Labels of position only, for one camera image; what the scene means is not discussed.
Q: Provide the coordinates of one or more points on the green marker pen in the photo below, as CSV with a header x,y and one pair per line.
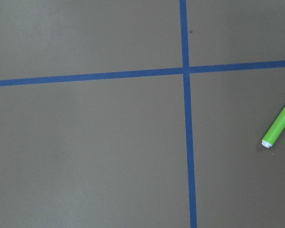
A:
x,y
275,130

